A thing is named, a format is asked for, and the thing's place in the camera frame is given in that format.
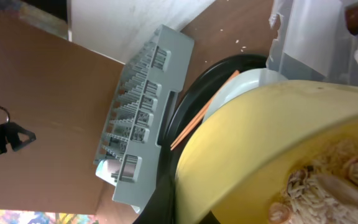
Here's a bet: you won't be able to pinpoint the brown cardboard panel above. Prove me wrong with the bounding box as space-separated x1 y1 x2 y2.
0 11 122 214

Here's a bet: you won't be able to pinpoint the clear plastic waste bin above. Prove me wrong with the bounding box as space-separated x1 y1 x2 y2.
267 0 358 86

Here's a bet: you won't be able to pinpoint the grey plastic dishwasher rack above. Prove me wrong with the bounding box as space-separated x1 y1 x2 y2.
94 25 194 214

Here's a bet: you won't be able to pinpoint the light blue cup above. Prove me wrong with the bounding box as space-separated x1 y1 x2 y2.
95 159 121 186

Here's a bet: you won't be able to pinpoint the grey round plate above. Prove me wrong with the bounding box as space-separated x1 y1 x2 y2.
203 68 287 122

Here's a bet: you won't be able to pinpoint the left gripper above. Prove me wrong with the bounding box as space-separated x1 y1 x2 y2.
0 122 36 155

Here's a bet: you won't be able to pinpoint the yellow bowl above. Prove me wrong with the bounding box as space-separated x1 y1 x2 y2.
175 80 358 223

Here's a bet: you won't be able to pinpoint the food scraps and nut shells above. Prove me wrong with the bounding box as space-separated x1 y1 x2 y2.
267 139 358 224

